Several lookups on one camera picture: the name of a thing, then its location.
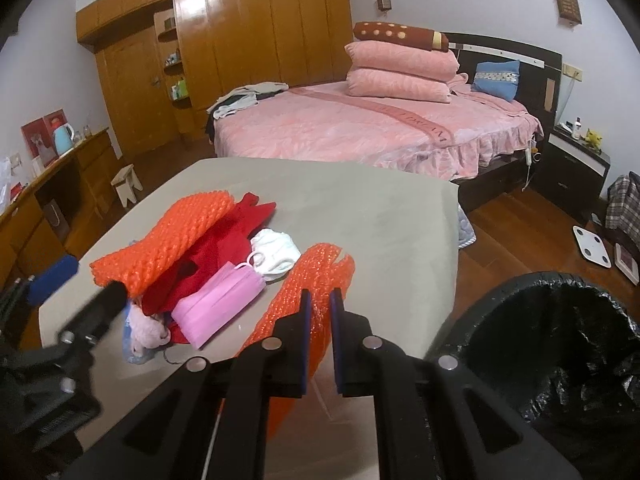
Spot pink-covered bed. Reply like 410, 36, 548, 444
212, 32, 563, 211

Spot pink pillow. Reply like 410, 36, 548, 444
345, 67, 453, 105
344, 40, 462, 81

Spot large wall lamp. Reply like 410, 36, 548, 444
555, 0, 583, 26

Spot dark nightstand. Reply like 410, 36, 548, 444
540, 122, 612, 226

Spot white face mask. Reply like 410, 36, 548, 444
248, 228, 302, 282

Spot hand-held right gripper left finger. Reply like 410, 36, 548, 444
60, 289, 313, 480

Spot grey quilted cloth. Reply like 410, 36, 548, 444
457, 200, 476, 251

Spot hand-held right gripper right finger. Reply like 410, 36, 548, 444
330, 287, 583, 480

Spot blue cushion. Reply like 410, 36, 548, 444
471, 60, 522, 102

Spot picture frame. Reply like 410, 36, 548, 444
614, 242, 640, 286

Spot wooden sideboard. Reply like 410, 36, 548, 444
0, 127, 126, 351

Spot grey paper bag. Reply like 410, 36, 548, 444
42, 199, 71, 241

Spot small white stool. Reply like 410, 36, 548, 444
111, 163, 144, 208

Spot white plastic bag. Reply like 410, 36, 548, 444
0, 157, 13, 206

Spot pink plush cloth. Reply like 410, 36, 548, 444
129, 300, 173, 351

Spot light blue kettle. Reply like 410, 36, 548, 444
52, 122, 76, 156

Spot red cloth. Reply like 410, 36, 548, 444
142, 192, 277, 346

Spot brown dotted bolster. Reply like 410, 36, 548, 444
353, 21, 451, 53

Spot pink face masks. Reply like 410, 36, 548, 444
171, 261, 267, 351

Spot red poster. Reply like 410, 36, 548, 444
21, 108, 68, 168

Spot large orange bubble wrap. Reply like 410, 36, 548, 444
90, 189, 237, 295

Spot light blue cloth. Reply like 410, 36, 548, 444
122, 320, 157, 365

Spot black-bagged trash bin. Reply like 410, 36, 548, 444
432, 271, 640, 480

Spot pile of clothes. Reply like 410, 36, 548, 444
205, 81, 290, 123

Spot white bathroom scale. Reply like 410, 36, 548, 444
572, 225, 613, 268

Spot plaid cloth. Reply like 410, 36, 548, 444
605, 172, 640, 236

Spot long orange bubble wrap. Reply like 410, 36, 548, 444
235, 242, 355, 441

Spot white charger cable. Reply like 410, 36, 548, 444
522, 135, 543, 191

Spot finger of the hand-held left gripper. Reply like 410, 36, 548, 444
55, 281, 130, 348
0, 255, 80, 323

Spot wooden wardrobe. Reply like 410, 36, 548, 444
75, 0, 353, 157

